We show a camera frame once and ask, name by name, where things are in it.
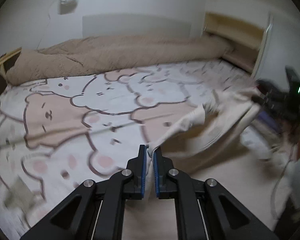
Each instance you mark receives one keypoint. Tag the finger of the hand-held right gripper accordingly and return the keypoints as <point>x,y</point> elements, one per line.
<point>265,85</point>
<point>258,100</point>

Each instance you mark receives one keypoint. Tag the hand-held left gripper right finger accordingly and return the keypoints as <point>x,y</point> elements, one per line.
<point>155,175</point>

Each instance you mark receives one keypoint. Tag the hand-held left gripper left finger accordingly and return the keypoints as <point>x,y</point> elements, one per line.
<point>143,170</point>

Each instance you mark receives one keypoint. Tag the cream garment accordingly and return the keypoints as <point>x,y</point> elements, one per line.
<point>215,135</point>

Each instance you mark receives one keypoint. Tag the cream shelf cabinet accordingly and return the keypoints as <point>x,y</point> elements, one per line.
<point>230,21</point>

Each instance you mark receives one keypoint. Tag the cartoon bear printed blanket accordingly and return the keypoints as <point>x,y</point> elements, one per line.
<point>65,110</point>

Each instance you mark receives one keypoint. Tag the tan quilted duvet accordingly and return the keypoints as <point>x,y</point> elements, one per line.
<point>102,57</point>

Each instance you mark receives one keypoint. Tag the small beige tag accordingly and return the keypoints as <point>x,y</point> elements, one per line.
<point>18,192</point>

